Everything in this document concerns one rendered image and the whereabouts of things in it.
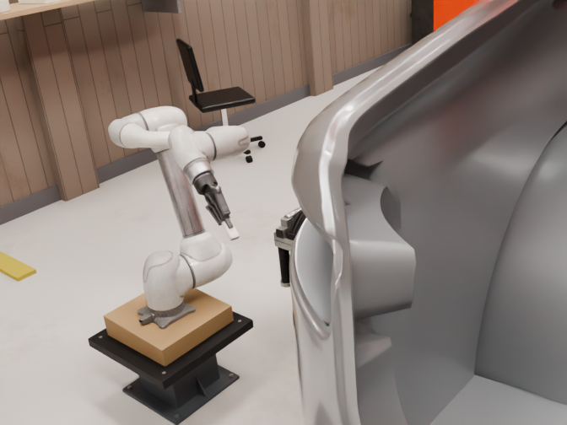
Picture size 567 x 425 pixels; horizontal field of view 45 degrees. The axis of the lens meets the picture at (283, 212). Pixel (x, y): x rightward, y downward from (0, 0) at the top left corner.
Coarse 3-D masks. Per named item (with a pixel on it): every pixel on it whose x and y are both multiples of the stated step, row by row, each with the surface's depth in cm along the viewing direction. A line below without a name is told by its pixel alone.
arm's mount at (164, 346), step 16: (128, 304) 297; (144, 304) 296; (192, 304) 294; (208, 304) 294; (224, 304) 293; (112, 320) 287; (128, 320) 286; (192, 320) 284; (208, 320) 284; (224, 320) 291; (112, 336) 292; (128, 336) 282; (144, 336) 276; (160, 336) 275; (176, 336) 275; (192, 336) 279; (208, 336) 286; (144, 352) 278; (160, 352) 269; (176, 352) 274
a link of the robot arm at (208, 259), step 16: (144, 112) 280; (160, 112) 281; (176, 112) 285; (160, 128) 280; (160, 160) 285; (176, 176) 285; (176, 192) 286; (192, 192) 289; (176, 208) 287; (192, 208) 287; (192, 224) 287; (192, 240) 286; (208, 240) 288; (192, 256) 285; (208, 256) 286; (224, 256) 291; (192, 272) 283; (208, 272) 287; (224, 272) 294; (192, 288) 288
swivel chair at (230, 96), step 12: (180, 48) 537; (192, 60) 513; (192, 72) 523; (192, 84) 538; (192, 96) 559; (204, 96) 556; (216, 96) 552; (228, 96) 549; (240, 96) 545; (252, 96) 543; (204, 108) 528; (216, 108) 531; (264, 144) 579
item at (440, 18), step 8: (440, 0) 226; (448, 0) 224; (456, 0) 222; (464, 0) 221; (472, 0) 219; (440, 8) 227; (448, 8) 226; (456, 8) 224; (464, 8) 222; (440, 16) 228; (448, 16) 227; (440, 24) 230
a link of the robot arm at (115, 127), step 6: (132, 114) 280; (138, 114) 279; (120, 120) 277; (126, 120) 276; (132, 120) 275; (138, 120) 276; (144, 120) 277; (114, 126) 274; (120, 126) 271; (144, 126) 277; (114, 132) 272; (114, 138) 273; (120, 144) 273
